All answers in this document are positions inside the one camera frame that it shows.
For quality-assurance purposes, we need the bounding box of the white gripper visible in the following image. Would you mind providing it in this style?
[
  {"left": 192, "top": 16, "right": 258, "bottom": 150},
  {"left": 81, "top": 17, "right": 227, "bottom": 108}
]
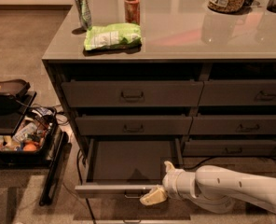
[{"left": 140, "top": 161, "right": 197, "bottom": 206}]

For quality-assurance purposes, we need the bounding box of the grey drawer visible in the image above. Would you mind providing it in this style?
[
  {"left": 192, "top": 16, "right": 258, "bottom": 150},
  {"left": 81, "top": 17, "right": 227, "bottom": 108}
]
[
  {"left": 76, "top": 115, "right": 192, "bottom": 135},
  {"left": 199, "top": 79, "right": 276, "bottom": 106},
  {"left": 62, "top": 81, "right": 202, "bottom": 107},
  {"left": 183, "top": 140, "right": 276, "bottom": 157},
  {"left": 76, "top": 139, "right": 184, "bottom": 198},
  {"left": 190, "top": 115, "right": 276, "bottom": 135}
]

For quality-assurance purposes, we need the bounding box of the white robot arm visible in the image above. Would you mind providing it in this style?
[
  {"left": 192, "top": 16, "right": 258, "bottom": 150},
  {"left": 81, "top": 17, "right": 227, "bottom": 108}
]
[{"left": 140, "top": 161, "right": 276, "bottom": 214}]

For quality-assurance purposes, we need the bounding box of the grey drawer cabinet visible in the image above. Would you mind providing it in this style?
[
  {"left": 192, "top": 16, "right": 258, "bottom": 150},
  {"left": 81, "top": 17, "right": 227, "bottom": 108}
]
[{"left": 43, "top": 0, "right": 276, "bottom": 153}]

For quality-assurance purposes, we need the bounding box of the orange fruit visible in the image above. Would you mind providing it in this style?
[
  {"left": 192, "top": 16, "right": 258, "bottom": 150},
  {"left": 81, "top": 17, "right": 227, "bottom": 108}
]
[{"left": 23, "top": 144, "right": 37, "bottom": 151}]

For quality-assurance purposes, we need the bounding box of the black bin with groceries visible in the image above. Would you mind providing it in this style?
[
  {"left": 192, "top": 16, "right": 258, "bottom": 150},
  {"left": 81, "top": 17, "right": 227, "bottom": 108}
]
[{"left": 0, "top": 107, "right": 58, "bottom": 168}]

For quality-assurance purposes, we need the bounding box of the green chip bag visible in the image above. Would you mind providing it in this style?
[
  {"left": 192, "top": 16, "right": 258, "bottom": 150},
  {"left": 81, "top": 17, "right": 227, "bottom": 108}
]
[{"left": 84, "top": 22, "right": 142, "bottom": 51}]

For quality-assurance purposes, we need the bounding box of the black tray with lid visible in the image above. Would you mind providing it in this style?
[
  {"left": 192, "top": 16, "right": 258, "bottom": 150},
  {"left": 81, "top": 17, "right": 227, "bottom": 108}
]
[{"left": 0, "top": 79, "right": 30, "bottom": 100}]

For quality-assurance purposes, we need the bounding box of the red soda can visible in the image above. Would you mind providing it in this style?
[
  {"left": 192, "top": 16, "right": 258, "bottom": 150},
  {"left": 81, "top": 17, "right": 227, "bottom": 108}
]
[{"left": 124, "top": 0, "right": 140, "bottom": 24}]

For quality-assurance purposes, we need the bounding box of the green silver soda can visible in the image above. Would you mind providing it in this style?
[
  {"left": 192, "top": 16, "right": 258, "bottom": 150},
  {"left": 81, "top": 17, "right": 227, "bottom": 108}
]
[{"left": 75, "top": 0, "right": 92, "bottom": 30}]

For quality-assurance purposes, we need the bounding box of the black floor cable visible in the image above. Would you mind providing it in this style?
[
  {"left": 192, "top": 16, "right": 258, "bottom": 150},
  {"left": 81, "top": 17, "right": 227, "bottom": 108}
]
[{"left": 76, "top": 148, "right": 97, "bottom": 224}]

